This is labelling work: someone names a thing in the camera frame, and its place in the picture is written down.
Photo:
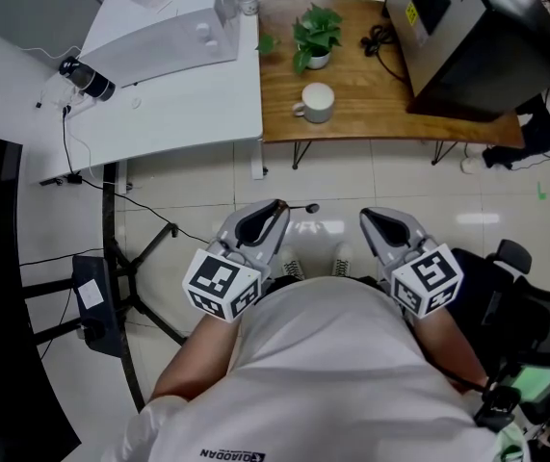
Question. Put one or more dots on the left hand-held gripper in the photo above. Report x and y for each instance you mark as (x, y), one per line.
(217, 287)

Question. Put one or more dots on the person's black trousers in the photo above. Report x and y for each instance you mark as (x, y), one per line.
(281, 284)

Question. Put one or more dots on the small white round cap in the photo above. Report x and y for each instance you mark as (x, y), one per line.
(136, 102)

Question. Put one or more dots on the person's white shirt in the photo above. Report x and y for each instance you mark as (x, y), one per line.
(327, 378)

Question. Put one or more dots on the wooden table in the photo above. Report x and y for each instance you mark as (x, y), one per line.
(366, 113)

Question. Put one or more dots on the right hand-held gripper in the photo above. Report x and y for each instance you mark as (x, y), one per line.
(426, 282)

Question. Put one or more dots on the green plant in white pot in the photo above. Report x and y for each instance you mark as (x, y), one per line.
(318, 29)

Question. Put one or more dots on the white power adapter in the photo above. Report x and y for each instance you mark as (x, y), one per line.
(469, 165)

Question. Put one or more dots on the black belt pack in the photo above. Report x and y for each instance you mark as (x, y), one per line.
(496, 407)

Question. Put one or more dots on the white desk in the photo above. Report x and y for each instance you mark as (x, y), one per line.
(173, 113)

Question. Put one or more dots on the black mesh office chair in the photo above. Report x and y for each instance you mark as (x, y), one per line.
(539, 306)

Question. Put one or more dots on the person's right forearm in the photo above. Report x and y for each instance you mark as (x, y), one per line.
(448, 349)

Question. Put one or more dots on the black box with white label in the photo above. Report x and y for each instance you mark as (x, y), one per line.
(94, 315)

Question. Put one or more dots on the person's white shoe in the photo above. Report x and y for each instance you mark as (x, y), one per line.
(293, 266)
(343, 260)

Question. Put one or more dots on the person's left forearm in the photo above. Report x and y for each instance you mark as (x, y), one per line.
(197, 359)

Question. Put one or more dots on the white microwave oven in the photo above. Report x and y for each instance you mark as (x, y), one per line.
(159, 32)

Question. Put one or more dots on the grey cabinet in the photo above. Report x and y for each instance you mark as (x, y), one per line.
(38, 7)

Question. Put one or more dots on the large black equipment cabinet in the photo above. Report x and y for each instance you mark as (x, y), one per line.
(481, 51)

